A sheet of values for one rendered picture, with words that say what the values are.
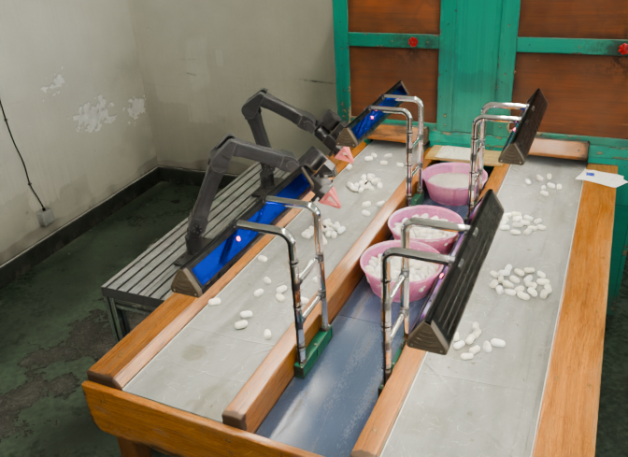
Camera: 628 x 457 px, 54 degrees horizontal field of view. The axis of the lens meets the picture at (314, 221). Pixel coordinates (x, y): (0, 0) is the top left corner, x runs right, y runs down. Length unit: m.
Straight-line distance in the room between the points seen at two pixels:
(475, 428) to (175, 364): 0.79
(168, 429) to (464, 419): 0.72
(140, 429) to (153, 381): 0.12
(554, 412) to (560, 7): 1.67
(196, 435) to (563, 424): 0.84
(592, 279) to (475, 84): 1.14
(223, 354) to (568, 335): 0.92
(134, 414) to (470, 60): 1.95
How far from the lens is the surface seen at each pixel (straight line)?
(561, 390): 1.62
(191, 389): 1.66
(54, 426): 2.84
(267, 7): 3.95
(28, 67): 3.88
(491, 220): 1.63
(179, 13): 4.29
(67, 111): 4.08
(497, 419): 1.56
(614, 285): 3.18
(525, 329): 1.83
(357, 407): 1.65
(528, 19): 2.75
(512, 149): 2.05
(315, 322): 1.80
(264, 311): 1.88
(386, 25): 2.89
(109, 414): 1.79
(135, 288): 2.24
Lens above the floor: 1.83
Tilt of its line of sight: 28 degrees down
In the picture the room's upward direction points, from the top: 4 degrees counter-clockwise
